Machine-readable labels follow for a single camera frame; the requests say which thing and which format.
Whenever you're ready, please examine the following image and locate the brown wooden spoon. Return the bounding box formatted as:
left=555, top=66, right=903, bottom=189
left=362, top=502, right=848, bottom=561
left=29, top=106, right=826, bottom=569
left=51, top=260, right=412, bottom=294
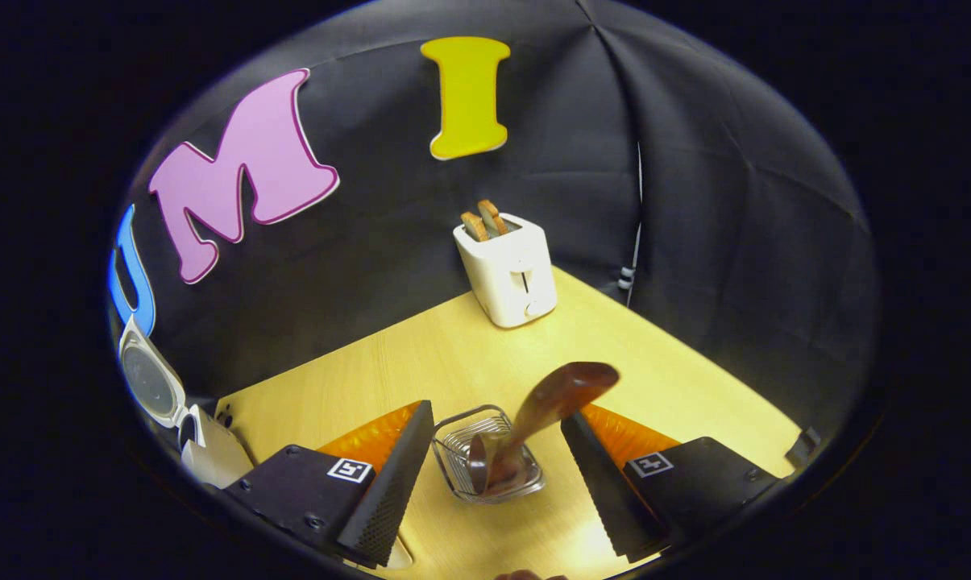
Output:
left=467, top=362, right=620, bottom=495

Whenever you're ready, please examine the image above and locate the white toaster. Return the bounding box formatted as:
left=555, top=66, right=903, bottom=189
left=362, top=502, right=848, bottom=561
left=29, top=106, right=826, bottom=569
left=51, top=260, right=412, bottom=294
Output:
left=453, top=212, right=558, bottom=329

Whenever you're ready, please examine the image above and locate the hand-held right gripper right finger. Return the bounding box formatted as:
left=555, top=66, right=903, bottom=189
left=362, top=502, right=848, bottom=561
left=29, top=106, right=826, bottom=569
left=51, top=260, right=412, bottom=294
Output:
left=560, top=400, right=780, bottom=565

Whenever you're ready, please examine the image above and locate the black backdrop cloth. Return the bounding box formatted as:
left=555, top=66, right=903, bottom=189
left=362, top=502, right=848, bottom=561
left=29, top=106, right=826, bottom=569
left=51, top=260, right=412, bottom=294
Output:
left=106, top=0, right=881, bottom=452

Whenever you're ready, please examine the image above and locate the black clamp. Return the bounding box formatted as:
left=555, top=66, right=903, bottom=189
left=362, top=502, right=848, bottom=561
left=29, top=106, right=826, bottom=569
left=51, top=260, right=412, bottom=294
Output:
left=785, top=427, right=822, bottom=468

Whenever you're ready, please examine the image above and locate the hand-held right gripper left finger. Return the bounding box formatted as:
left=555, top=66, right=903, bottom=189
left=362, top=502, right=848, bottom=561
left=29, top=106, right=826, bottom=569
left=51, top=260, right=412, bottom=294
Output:
left=224, top=400, right=436, bottom=569

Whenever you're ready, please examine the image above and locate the white rice cooker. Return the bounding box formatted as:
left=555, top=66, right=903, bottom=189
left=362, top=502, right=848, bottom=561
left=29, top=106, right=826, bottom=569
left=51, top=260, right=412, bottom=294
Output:
left=118, top=316, right=254, bottom=490

